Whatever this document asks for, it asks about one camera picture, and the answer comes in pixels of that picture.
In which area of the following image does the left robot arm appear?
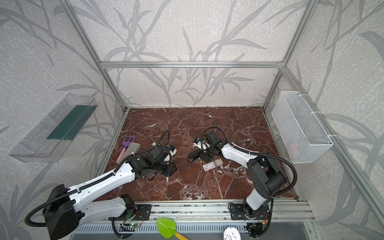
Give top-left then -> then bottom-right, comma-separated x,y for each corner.
24,144 -> 177,240

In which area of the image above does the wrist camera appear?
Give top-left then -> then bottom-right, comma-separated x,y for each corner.
167,144 -> 177,156
194,137 -> 210,152

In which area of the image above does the grey pad under tool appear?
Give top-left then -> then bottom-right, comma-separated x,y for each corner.
116,142 -> 142,164

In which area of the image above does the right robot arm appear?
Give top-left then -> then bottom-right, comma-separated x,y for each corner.
189,128 -> 298,220

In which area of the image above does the pink object in basket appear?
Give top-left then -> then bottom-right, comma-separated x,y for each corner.
288,143 -> 301,159

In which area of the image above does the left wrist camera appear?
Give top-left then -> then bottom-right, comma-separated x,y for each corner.
167,144 -> 177,156

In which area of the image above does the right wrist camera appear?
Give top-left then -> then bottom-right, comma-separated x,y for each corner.
194,137 -> 210,152

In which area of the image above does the black stapler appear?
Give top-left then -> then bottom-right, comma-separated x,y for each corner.
188,149 -> 203,163

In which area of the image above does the red white staple box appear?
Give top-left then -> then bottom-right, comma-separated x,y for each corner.
203,159 -> 224,172

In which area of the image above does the green plastic scoop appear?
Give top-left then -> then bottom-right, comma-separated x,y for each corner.
156,218 -> 188,240

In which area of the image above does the purple plastic tool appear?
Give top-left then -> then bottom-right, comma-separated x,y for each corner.
116,135 -> 136,164

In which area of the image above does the clear plastic wall bin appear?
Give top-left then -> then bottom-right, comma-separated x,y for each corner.
9,94 -> 98,163

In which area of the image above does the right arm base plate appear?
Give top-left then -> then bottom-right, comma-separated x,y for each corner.
228,203 -> 271,222

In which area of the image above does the white wire mesh basket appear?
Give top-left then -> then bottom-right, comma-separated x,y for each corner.
272,91 -> 334,164

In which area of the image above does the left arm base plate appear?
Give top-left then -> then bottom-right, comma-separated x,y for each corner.
120,204 -> 152,221

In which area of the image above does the aluminium front rail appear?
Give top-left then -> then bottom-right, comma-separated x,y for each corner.
80,198 -> 315,225

